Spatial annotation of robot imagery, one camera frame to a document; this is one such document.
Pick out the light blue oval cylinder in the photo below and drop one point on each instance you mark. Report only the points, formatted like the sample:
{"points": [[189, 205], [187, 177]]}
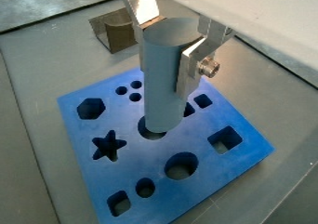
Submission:
{"points": [[165, 39]]}

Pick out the blue foam shape board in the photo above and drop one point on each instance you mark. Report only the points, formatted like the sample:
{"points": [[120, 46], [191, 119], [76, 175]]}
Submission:
{"points": [[146, 179]]}

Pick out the dark grey curved holder block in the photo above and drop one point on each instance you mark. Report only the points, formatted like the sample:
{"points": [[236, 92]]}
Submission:
{"points": [[113, 28]]}

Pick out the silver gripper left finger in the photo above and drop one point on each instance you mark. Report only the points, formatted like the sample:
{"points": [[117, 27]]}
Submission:
{"points": [[145, 15]]}

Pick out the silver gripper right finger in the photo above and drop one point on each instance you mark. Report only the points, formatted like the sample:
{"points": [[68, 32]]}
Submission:
{"points": [[197, 60]]}

